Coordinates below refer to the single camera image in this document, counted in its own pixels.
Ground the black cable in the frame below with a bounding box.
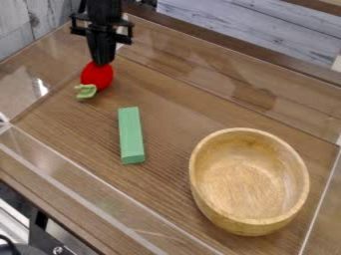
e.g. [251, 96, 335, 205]
[0, 233, 18, 255]

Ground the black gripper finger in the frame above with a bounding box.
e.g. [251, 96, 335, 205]
[86, 32, 116, 66]

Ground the green rectangular block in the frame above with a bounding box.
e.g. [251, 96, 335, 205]
[117, 107, 145, 164]

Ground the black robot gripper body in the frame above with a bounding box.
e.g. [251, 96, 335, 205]
[70, 0, 133, 45]

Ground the wooden bowl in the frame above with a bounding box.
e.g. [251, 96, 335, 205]
[188, 127, 310, 236]

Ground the red plush strawberry toy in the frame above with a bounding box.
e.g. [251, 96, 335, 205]
[74, 62, 115, 100]

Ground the clear acrylic tray wall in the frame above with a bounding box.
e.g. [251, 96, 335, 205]
[0, 19, 341, 255]

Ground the black table leg bracket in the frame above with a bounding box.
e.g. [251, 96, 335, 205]
[28, 210, 76, 255]

